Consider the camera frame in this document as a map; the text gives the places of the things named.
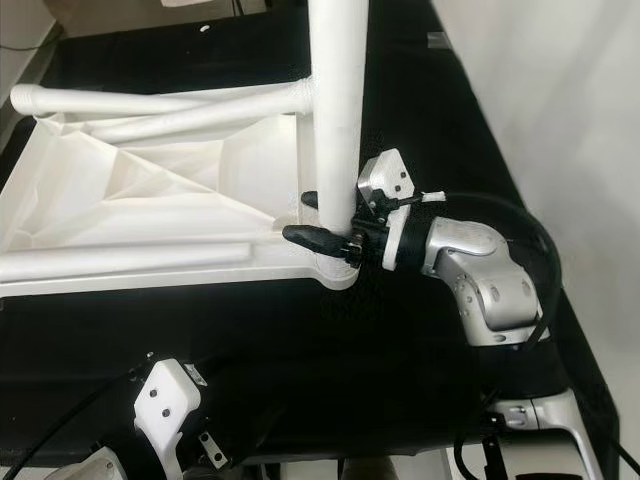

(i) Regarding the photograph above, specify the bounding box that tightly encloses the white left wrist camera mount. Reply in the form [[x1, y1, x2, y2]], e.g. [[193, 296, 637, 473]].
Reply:
[[133, 358, 209, 471]]

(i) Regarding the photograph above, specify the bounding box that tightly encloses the black wall cable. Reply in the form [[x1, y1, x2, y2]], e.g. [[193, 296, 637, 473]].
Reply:
[[0, 38, 53, 53]]

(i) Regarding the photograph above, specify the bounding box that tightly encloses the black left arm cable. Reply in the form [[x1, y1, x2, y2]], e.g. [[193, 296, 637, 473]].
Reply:
[[2, 352, 156, 480]]

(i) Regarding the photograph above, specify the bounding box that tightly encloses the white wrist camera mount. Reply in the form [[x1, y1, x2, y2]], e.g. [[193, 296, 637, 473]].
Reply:
[[356, 148, 433, 273], [133, 358, 209, 471]]

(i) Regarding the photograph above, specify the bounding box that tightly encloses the white plastic table top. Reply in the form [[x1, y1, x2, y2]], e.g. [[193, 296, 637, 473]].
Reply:
[[0, 80, 361, 299]]

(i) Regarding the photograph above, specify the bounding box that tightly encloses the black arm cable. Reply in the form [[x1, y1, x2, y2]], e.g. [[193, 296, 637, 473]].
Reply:
[[420, 190, 561, 341], [2, 352, 156, 480]]

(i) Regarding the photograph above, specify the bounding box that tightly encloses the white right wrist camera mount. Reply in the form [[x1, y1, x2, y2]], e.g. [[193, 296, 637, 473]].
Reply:
[[356, 148, 433, 273]]

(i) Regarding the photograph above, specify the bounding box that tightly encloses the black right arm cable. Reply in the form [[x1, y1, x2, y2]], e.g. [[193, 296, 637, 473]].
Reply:
[[420, 190, 561, 341]]

